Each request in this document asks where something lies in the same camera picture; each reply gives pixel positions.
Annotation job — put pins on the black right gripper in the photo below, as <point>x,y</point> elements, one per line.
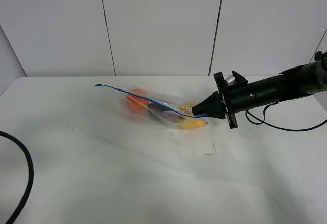
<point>228,101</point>

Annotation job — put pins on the clear zip bag blue zipper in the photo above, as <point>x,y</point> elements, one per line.
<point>173,103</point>

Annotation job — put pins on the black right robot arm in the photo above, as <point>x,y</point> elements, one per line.
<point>298,82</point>

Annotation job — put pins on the yellow toy pear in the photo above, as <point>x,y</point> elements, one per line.
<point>191,123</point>

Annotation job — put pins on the purple toy eggplant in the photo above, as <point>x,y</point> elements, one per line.
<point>162,114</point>

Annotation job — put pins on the orange toy fruit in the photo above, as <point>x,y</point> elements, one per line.
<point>136,104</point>

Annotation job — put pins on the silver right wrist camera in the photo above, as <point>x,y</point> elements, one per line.
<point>230,80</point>

